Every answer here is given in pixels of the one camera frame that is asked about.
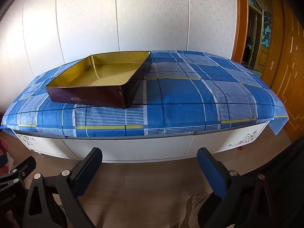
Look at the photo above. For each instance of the blue painted glass panel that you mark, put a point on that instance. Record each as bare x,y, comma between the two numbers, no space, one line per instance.
266,30

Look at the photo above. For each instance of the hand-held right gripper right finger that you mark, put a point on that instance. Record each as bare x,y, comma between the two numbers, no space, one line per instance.
211,173

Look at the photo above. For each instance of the beige shoe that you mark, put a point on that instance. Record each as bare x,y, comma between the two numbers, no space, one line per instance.
197,201

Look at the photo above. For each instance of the orange wooden door frame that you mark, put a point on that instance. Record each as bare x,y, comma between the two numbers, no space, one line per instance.
239,23

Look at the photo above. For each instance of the dark red gold-lined tin box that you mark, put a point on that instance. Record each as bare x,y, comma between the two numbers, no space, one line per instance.
95,80

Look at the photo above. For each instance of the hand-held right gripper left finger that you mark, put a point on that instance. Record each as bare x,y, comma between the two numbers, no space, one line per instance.
89,173

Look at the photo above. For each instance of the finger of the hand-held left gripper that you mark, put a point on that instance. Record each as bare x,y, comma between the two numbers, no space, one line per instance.
22,171

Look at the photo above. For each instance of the carved wooden door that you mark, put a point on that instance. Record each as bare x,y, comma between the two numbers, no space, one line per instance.
289,64

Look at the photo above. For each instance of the white floral cabinet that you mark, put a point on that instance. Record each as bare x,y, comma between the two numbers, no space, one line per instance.
237,137

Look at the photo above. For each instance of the blue plaid cloth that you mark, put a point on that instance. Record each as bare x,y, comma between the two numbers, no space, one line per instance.
180,95

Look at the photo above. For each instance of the red bag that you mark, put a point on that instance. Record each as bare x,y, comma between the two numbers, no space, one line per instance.
3,147

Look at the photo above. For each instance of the small red floor scrap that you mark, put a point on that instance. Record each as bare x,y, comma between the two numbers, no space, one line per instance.
240,149

